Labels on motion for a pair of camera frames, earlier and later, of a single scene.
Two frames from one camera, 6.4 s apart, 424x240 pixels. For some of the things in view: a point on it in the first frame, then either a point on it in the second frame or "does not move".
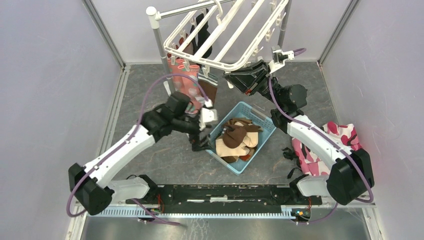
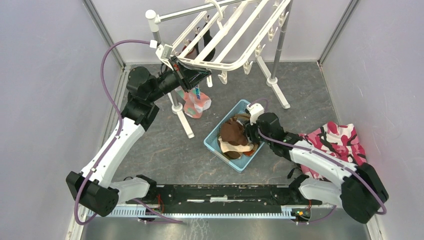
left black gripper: [197, 144] to [188, 76]
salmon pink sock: [193, 88] does not move
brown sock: [209, 84] to [243, 118]
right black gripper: [251, 80] to [249, 130]
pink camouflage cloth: [312, 162] does not move
